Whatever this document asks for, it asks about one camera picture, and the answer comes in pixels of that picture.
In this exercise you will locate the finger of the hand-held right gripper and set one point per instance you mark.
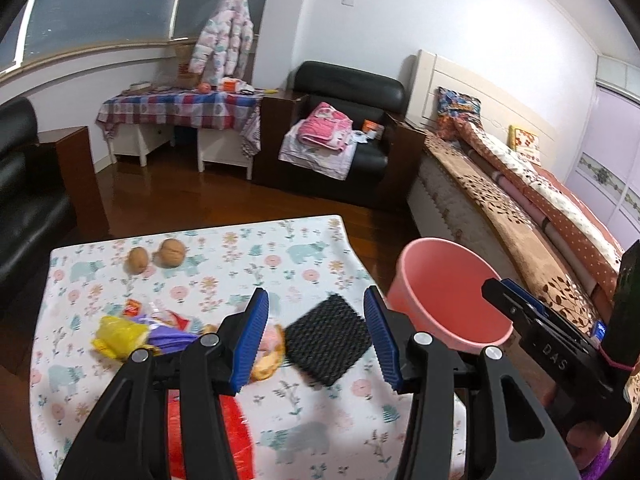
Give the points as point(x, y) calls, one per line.
point(510, 307)
point(530, 299)

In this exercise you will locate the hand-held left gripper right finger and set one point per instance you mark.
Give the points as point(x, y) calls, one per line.
point(382, 342)

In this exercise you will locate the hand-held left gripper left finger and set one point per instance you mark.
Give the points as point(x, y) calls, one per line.
point(250, 345)

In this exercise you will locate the black mesh foam pad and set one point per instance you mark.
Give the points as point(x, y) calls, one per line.
point(330, 335)

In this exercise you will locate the pink plastic bucket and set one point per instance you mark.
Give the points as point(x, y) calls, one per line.
point(440, 280)

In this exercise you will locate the purple plastic wrapper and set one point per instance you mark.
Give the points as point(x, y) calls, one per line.
point(167, 337)

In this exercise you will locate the yellow plastic wrapper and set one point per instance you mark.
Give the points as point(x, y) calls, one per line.
point(120, 336)

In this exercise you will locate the person's right forearm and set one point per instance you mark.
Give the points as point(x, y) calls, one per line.
point(617, 466)

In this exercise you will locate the person's right hand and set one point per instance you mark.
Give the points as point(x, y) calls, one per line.
point(586, 441)

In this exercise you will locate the orange peel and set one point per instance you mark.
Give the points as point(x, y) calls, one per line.
point(267, 357)

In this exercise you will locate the brown leaf patterned blanket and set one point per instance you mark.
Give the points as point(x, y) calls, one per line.
point(510, 230)

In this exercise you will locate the red white wrapper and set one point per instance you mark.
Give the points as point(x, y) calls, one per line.
point(181, 321)

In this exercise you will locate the floral printed tablecloth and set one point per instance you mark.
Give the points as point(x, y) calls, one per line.
point(300, 270)

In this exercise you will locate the red plastic bag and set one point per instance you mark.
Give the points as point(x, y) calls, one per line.
point(243, 440)

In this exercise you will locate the pink rolled bolster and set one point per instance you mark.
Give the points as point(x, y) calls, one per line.
point(520, 200)

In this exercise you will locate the orange dotted quilt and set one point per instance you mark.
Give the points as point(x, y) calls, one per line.
point(560, 200)

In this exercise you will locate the white bed mattress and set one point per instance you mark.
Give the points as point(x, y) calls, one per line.
point(450, 205)

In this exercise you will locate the larger brown potato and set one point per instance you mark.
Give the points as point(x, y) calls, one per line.
point(171, 252)

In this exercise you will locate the small orange wrapper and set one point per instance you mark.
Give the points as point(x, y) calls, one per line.
point(132, 306)

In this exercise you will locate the yellow floral pillow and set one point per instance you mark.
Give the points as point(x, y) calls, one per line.
point(524, 142)

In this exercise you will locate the lilac wardrobe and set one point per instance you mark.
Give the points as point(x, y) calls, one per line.
point(610, 160)

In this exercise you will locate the white printed cloth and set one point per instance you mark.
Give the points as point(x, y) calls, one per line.
point(315, 160)

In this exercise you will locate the white side table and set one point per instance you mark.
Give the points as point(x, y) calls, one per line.
point(222, 149)
point(132, 142)

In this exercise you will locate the colourful printed pillow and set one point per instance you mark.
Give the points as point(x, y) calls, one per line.
point(457, 107)

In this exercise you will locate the small orange box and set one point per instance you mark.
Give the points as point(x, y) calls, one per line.
point(371, 127)

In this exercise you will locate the pink folded clothes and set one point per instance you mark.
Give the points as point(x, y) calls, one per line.
point(322, 125)

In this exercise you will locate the cream bed headboard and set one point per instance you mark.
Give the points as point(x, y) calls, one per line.
point(460, 72)

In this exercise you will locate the plaid tablecloth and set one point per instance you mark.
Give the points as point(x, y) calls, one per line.
point(185, 107)

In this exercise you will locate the brown wooden cabinet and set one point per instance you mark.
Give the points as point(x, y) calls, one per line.
point(70, 170)

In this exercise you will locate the black leather armchair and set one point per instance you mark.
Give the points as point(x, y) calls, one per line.
point(345, 85)

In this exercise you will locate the orange white box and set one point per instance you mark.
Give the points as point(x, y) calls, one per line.
point(231, 85)

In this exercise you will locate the orange fruit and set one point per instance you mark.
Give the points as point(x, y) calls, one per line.
point(203, 88)

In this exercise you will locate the black leather sofa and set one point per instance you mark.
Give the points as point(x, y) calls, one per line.
point(25, 185)

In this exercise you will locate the pink puffy jacket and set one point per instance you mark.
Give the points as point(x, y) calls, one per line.
point(225, 35)

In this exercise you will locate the large dark window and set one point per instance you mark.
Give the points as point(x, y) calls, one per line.
point(100, 5)

